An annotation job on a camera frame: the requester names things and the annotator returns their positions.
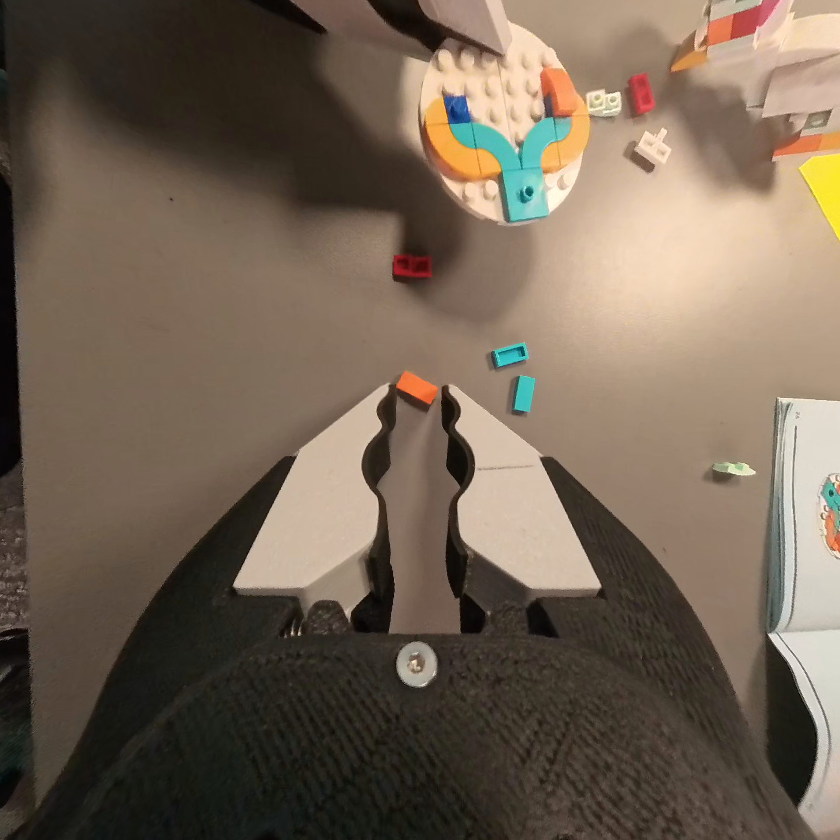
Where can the red two-stud lego brick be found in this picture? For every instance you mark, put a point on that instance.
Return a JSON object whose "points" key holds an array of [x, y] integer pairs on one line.
{"points": [[412, 266]]}

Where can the open instruction booklet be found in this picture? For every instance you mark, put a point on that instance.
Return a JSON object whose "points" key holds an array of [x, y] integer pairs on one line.
{"points": [[807, 577]]}

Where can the round white lego plate build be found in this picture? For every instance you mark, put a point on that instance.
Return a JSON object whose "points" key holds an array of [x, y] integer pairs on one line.
{"points": [[485, 85]]}

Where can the white lego unicorn build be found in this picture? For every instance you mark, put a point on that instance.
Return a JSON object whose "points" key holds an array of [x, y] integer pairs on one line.
{"points": [[787, 59]]}

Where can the white lego brick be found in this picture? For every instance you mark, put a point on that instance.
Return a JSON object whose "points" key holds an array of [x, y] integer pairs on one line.
{"points": [[653, 149]]}

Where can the teal lego tile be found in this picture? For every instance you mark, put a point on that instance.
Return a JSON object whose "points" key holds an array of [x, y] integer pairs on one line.
{"points": [[523, 394]]}

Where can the yellow paper sheet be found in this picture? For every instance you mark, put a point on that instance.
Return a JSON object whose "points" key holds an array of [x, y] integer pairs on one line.
{"points": [[827, 190]]}

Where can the small red lego brick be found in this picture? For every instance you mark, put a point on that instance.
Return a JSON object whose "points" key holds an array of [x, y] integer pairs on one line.
{"points": [[641, 94]]}

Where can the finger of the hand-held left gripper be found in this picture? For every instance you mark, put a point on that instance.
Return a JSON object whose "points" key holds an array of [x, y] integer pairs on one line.
{"points": [[354, 16], [469, 19]]}

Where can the orange lego brick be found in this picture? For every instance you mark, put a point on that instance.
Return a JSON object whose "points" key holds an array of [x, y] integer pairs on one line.
{"points": [[417, 386]]}

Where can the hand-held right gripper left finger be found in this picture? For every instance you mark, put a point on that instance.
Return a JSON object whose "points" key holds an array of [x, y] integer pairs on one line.
{"points": [[315, 518]]}

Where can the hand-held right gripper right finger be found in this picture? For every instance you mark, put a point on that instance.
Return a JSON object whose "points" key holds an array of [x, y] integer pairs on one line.
{"points": [[525, 525]]}

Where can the teal lego tile hollow side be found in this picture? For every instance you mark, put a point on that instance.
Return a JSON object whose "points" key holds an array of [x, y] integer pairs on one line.
{"points": [[510, 355]]}

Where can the mint lego brick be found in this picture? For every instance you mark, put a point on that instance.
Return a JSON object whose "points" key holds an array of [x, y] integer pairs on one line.
{"points": [[604, 103]]}

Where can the mint curved lego piece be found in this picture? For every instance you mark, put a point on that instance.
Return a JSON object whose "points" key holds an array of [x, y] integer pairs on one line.
{"points": [[732, 469]]}

